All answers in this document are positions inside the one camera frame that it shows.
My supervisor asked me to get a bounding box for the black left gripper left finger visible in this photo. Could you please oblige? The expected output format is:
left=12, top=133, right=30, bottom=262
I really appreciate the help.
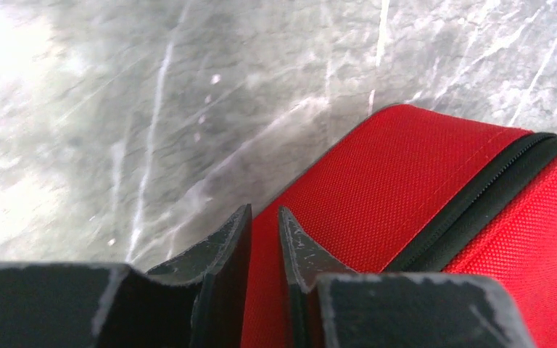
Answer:
left=0, top=205, right=252, bottom=347

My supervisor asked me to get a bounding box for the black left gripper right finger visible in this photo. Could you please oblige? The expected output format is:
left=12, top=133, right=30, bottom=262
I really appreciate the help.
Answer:
left=278, top=207, right=535, bottom=347

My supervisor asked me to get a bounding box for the red medicine kit case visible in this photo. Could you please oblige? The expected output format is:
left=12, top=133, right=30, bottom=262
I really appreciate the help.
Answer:
left=241, top=104, right=557, bottom=347

